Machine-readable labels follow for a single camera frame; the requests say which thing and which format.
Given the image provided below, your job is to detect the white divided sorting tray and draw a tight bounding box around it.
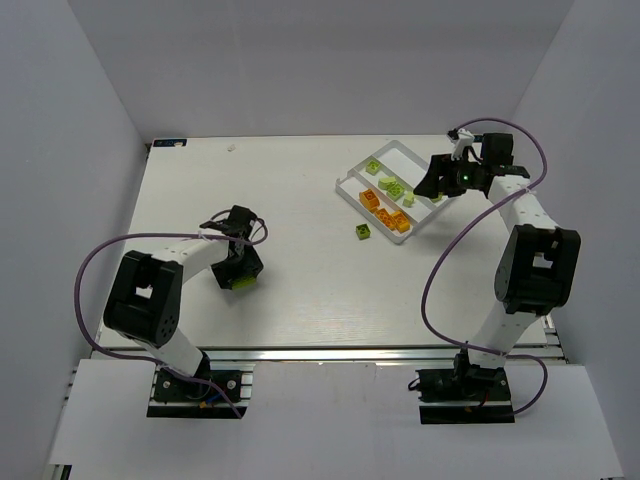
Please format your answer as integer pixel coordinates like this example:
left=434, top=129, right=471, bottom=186
left=335, top=140, right=451, bottom=245

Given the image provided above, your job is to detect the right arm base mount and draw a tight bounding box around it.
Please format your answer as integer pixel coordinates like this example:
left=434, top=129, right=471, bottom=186
left=407, top=349, right=515, bottom=425

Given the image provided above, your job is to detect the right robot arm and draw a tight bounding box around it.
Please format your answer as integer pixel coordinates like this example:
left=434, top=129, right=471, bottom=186
left=413, top=128, right=581, bottom=375

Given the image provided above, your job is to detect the orange long lego brick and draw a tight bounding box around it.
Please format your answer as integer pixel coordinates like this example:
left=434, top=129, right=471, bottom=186
left=374, top=208, right=395, bottom=230

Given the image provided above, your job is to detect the pale green sloped lego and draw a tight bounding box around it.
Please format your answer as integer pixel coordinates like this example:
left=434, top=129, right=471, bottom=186
left=378, top=176, right=397, bottom=190

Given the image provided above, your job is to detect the lime green long lego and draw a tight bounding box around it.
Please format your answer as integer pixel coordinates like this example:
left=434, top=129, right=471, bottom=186
left=230, top=276, right=257, bottom=290

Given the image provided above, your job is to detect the orange sloped lego brick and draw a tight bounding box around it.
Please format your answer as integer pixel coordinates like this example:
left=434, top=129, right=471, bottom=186
left=391, top=210, right=411, bottom=233

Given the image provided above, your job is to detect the dark green square lego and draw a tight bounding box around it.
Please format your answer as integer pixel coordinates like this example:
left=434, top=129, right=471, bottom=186
left=355, top=224, right=371, bottom=240

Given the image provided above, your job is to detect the aluminium table rail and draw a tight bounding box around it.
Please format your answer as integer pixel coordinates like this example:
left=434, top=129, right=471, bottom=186
left=89, top=344, right=571, bottom=366

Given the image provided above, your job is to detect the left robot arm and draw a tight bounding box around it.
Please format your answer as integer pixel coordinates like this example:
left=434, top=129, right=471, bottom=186
left=103, top=205, right=264, bottom=379

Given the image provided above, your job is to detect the pale green small lego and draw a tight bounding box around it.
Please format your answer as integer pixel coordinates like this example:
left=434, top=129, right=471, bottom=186
left=402, top=192, right=415, bottom=208

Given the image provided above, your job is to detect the pale green square lego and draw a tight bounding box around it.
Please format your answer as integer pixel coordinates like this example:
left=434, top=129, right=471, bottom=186
left=365, top=159, right=381, bottom=175

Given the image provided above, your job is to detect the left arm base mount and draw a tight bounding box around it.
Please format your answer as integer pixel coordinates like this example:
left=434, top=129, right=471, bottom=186
left=146, top=360, right=253, bottom=420

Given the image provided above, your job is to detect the orange rounded lego block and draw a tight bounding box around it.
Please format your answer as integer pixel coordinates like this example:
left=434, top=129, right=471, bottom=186
left=359, top=189, right=380, bottom=211

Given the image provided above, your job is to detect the pale green double lego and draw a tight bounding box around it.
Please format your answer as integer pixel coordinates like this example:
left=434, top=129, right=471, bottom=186
left=386, top=183, right=406, bottom=201

